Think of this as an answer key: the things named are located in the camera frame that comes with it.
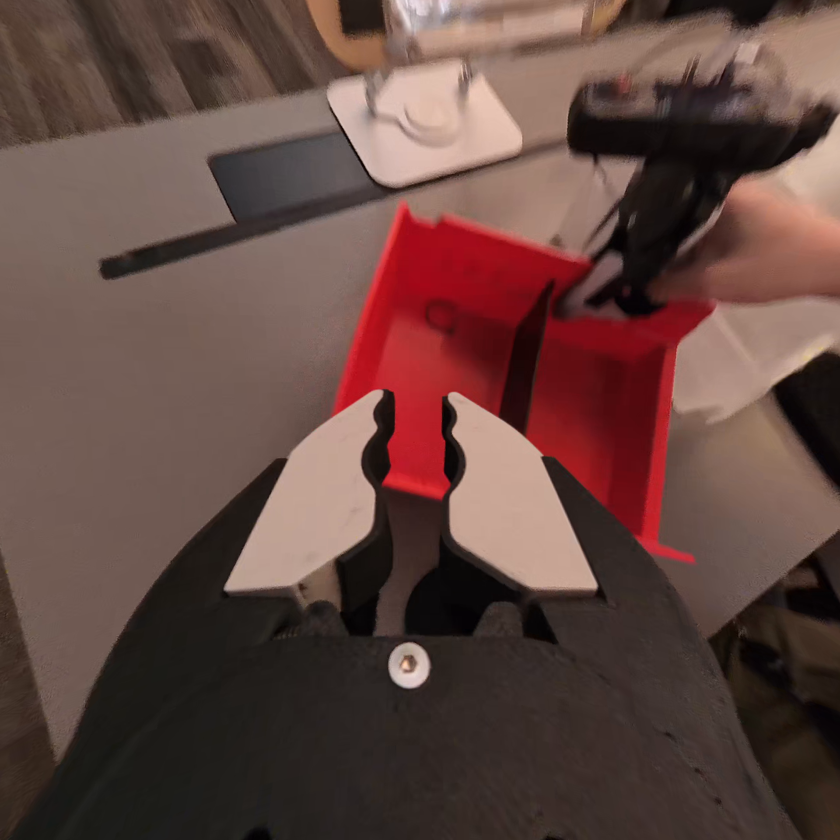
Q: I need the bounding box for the red plastic bin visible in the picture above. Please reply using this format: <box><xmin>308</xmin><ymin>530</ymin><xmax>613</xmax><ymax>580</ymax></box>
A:
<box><xmin>331</xmin><ymin>200</ymin><xmax>718</xmax><ymax>565</ymax></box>

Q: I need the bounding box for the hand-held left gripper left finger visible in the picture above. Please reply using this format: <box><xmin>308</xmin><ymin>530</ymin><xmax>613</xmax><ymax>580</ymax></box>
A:
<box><xmin>223</xmin><ymin>388</ymin><xmax>396</xmax><ymax>598</ymax></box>

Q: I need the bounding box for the person's right hand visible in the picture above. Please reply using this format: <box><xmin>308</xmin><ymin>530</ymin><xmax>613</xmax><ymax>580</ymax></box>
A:
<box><xmin>653</xmin><ymin>180</ymin><xmax>790</xmax><ymax>306</ymax></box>

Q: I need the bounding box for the black office chair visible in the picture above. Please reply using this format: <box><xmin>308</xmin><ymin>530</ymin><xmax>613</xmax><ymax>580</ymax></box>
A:
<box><xmin>774</xmin><ymin>354</ymin><xmax>840</xmax><ymax>490</ymax></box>

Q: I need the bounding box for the black bin divider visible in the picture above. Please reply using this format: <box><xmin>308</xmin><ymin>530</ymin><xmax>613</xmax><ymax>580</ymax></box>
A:
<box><xmin>499</xmin><ymin>281</ymin><xmax>557</xmax><ymax>435</ymax></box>

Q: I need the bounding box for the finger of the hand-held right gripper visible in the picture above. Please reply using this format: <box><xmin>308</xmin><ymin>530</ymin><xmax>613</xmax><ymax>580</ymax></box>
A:
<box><xmin>558</xmin><ymin>256</ymin><xmax>631</xmax><ymax>321</ymax></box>

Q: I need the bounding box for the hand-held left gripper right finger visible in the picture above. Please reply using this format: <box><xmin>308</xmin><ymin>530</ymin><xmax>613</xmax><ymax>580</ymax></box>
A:
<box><xmin>441</xmin><ymin>391</ymin><xmax>601</xmax><ymax>599</ymax></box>

